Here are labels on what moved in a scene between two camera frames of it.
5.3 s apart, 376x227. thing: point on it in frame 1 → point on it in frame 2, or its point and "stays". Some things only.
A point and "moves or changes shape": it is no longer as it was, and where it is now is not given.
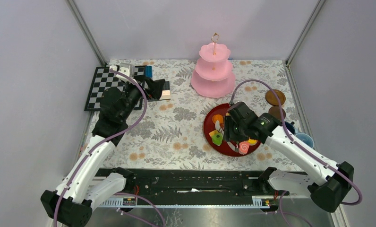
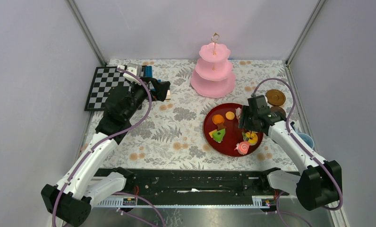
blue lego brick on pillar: (149, 71) stays
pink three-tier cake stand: (213, 77) stays
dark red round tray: (213, 128) stays
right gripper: (229, 135) → (243, 122)
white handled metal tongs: (220, 129) moves or changes shape
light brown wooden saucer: (271, 99) stays
